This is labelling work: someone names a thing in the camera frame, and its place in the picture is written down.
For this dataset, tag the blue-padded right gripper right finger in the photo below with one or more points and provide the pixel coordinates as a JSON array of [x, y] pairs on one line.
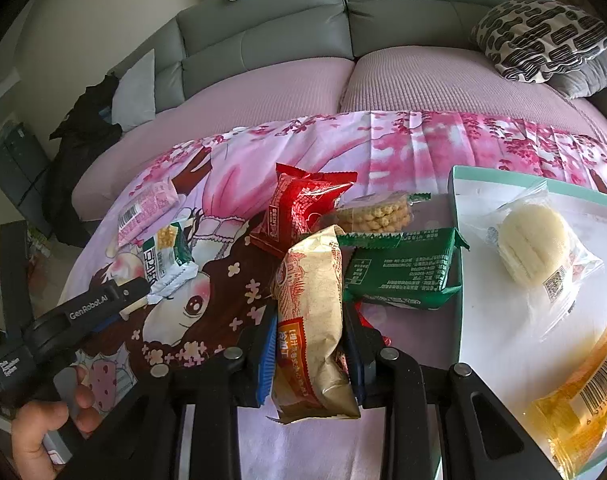
[[479, 438]]

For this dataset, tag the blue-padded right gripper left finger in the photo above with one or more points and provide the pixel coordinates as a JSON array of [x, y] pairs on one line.
[[189, 413]]

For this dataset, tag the tan red snack bag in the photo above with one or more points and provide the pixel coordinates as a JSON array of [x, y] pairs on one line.
[[308, 287]]

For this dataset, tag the yellow snack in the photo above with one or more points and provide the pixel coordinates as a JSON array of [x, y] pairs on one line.
[[571, 421]]

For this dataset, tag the green white snack packet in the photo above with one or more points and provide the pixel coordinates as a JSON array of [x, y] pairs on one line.
[[168, 262]]

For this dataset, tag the person's left hand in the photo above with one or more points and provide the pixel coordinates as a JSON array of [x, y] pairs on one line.
[[36, 418]]

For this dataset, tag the shallow teal-rimmed white tray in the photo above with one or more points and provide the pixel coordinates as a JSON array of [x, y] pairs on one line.
[[525, 342]]

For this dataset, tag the pink anime print blanket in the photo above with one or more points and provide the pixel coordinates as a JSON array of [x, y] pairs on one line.
[[224, 184]]

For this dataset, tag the pink small snack packet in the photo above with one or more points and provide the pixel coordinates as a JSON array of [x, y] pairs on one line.
[[144, 209]]

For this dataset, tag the red snack packet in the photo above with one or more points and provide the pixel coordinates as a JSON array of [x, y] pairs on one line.
[[297, 205]]

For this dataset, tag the clear-wrapped white round bun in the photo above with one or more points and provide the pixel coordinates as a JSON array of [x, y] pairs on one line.
[[544, 257]]

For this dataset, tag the clear-wrapped round cracker stack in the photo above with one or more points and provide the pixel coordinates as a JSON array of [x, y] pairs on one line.
[[378, 213]]

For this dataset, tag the black clothing pile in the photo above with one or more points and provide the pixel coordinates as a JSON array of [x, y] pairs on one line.
[[85, 133]]

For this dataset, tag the light grey cushion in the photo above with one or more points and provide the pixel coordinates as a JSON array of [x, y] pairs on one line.
[[134, 99]]

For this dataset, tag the pink ribbed sofa cover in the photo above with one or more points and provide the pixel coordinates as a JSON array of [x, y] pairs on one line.
[[401, 78]]

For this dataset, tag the plain grey pillow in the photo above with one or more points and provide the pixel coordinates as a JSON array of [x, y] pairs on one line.
[[587, 80]]

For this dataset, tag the grey green sofa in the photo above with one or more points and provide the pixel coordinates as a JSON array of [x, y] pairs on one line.
[[218, 39]]

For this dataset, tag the black white patterned pillow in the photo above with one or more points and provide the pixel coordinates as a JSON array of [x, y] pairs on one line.
[[533, 40]]

